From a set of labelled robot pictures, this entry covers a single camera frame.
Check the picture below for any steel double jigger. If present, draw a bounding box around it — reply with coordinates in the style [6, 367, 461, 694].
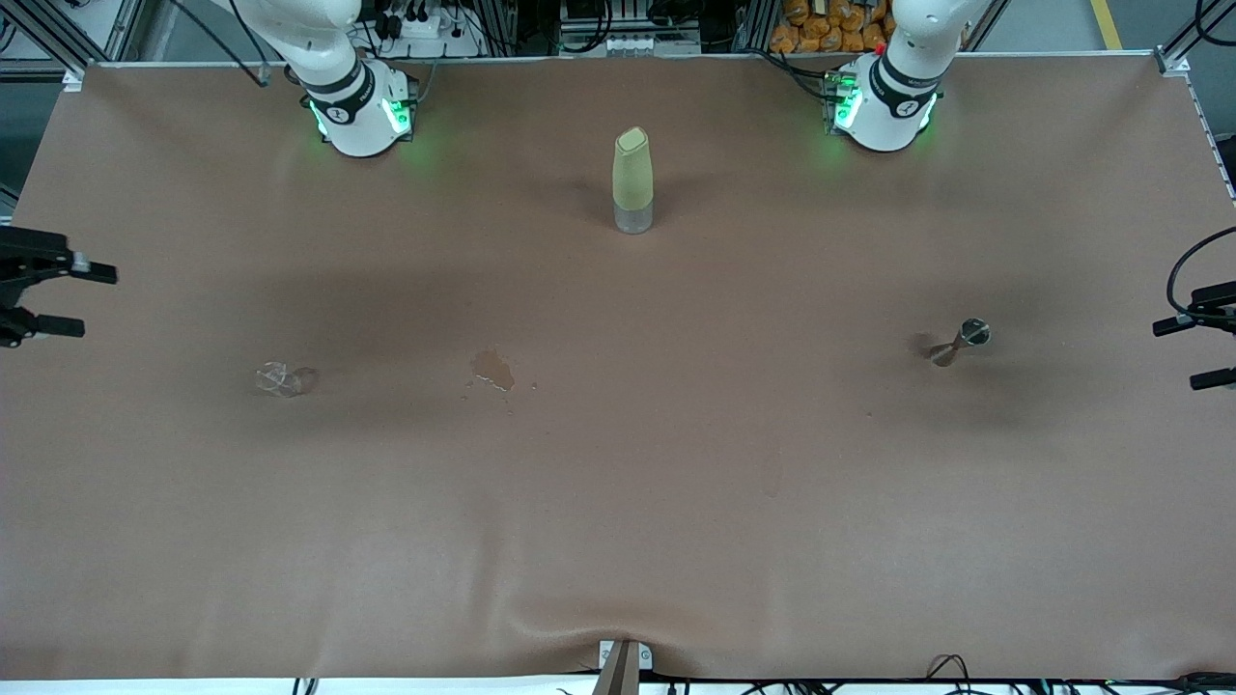
[929, 318, 993, 368]

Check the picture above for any clear glass cup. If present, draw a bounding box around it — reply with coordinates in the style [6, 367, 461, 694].
[255, 361, 318, 399]

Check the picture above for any white power strip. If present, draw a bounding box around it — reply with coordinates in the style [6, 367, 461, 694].
[381, 8, 455, 40]

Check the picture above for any dark liquid stain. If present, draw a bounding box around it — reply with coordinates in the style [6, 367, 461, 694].
[469, 348, 517, 393]

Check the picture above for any orange snack packet pile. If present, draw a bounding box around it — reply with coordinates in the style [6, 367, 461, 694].
[770, 0, 894, 54]

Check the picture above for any green bottle with clear base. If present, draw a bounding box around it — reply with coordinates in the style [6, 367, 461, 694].
[612, 126, 655, 236]

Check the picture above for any brown table mat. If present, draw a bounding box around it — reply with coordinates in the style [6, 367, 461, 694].
[0, 56, 1236, 681]

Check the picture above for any white multi-socket block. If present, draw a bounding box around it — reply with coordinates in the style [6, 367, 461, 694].
[573, 32, 660, 57]

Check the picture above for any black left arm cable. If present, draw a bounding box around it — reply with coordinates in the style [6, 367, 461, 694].
[1166, 0, 1236, 312]

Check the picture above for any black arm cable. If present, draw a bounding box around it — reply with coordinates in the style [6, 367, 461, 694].
[1166, 0, 1236, 312]
[169, 0, 273, 88]

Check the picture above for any aluminium frame strut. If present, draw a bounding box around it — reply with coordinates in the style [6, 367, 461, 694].
[1154, 0, 1236, 78]
[0, 0, 146, 78]

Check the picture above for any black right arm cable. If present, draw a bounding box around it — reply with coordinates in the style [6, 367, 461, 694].
[169, 0, 273, 88]

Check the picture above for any grey metal table bracket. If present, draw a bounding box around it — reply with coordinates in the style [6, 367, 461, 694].
[599, 639, 654, 672]

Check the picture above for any brown wooden post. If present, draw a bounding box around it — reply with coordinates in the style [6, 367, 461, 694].
[592, 641, 641, 695]

